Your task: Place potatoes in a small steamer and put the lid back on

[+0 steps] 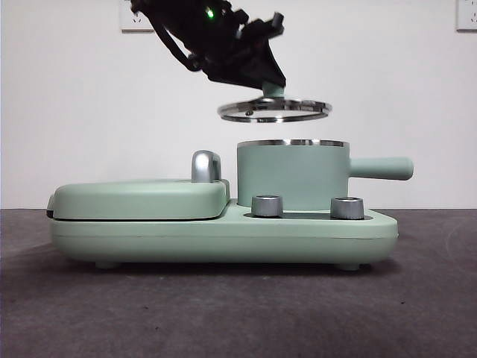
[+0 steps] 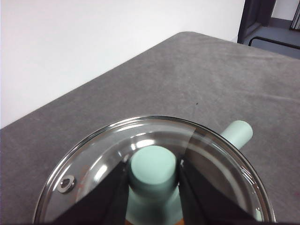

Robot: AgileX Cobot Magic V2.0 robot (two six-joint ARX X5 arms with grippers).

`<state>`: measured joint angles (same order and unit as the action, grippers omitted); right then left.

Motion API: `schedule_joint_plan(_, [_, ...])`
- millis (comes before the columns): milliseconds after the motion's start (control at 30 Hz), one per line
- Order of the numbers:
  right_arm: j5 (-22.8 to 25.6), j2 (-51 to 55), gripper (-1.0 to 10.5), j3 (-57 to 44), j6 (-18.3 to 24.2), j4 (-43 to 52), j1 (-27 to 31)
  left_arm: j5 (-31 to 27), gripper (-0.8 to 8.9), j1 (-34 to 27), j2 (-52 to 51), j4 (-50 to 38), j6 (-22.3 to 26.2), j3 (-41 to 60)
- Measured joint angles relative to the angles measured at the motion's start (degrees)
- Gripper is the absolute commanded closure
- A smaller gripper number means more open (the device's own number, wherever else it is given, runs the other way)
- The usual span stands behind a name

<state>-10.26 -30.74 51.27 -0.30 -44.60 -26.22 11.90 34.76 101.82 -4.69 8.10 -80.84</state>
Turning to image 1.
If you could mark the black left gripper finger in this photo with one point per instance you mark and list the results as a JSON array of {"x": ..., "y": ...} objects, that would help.
[
  {"x": 246, "y": 77},
  {"x": 276, "y": 71}
]

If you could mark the glass lid with green knob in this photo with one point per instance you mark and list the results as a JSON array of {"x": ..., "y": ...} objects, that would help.
[{"x": 274, "y": 91}]

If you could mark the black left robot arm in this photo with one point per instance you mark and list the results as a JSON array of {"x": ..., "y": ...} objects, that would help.
[{"x": 208, "y": 33}]

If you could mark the silver control knob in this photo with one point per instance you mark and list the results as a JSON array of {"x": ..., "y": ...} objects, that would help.
[
  {"x": 266, "y": 206},
  {"x": 347, "y": 208}
]

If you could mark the mint green griddle cover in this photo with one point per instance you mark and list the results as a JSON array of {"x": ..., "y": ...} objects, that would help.
[{"x": 138, "y": 201}]

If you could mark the mint green breakfast maker base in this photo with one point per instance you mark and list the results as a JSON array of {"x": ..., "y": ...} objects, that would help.
[{"x": 335, "y": 238}]

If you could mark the white wall power outlet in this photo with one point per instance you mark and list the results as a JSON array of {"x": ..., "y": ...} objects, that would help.
[
  {"x": 128, "y": 26},
  {"x": 467, "y": 15}
]

